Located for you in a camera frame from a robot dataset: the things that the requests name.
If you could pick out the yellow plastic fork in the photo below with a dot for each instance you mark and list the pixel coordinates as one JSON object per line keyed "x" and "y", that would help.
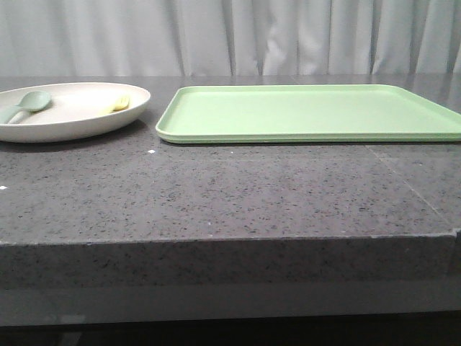
{"x": 121, "y": 103}

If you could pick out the cream round plate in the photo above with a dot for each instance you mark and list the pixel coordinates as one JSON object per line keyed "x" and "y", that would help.
{"x": 73, "y": 112}

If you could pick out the light green serving tray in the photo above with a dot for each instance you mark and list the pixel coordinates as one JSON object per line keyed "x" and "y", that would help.
{"x": 305, "y": 114}

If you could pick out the pale green plastic spoon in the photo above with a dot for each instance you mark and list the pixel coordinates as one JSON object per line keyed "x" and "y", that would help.
{"x": 32, "y": 102}

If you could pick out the white pleated curtain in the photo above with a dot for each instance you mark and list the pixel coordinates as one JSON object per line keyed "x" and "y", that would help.
{"x": 228, "y": 38}

